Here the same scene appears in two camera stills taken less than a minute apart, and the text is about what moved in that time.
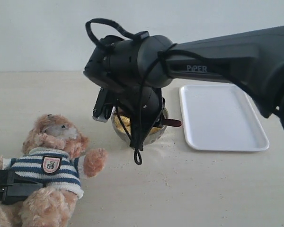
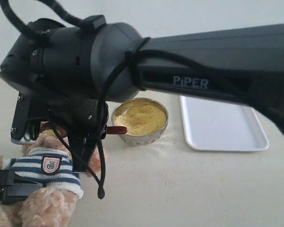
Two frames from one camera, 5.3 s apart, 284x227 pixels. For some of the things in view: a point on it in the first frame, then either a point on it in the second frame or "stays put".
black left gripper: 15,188 stays put
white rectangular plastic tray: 221,117 stays put
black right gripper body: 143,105 to 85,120
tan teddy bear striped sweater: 53,153 stays put
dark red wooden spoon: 172,122 to 116,129
